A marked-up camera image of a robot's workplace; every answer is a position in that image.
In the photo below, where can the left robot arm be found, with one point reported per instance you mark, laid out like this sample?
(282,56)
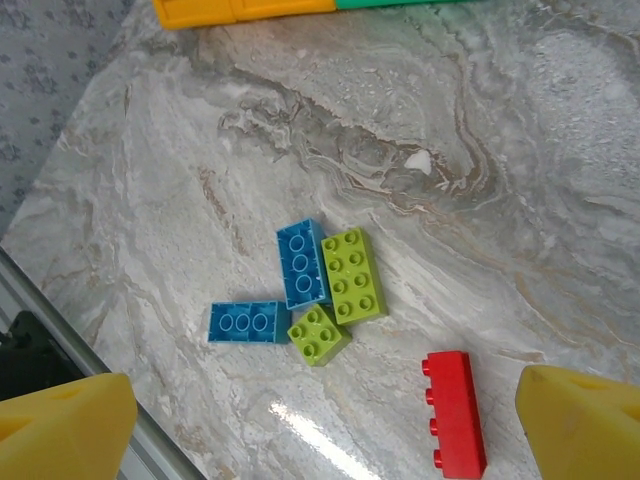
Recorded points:
(30,360)

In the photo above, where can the blue lego brick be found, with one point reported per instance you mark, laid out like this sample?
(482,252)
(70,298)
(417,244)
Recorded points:
(242,322)
(300,265)

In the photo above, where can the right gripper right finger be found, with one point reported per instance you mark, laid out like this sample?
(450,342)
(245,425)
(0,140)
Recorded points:
(585,430)

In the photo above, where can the long red lego brick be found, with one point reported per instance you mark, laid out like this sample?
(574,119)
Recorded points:
(457,415)

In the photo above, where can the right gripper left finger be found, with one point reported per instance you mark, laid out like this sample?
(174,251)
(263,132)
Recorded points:
(60,430)

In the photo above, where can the green plastic bin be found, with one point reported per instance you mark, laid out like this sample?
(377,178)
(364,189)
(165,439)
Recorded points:
(390,3)

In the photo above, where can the wide aluminium base rail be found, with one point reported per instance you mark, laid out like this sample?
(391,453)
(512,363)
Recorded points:
(50,317)

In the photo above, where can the orange plastic bin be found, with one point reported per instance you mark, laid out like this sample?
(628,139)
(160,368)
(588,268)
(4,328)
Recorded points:
(285,7)
(195,12)

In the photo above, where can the small green lego brick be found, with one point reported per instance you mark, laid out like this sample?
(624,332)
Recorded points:
(315,335)

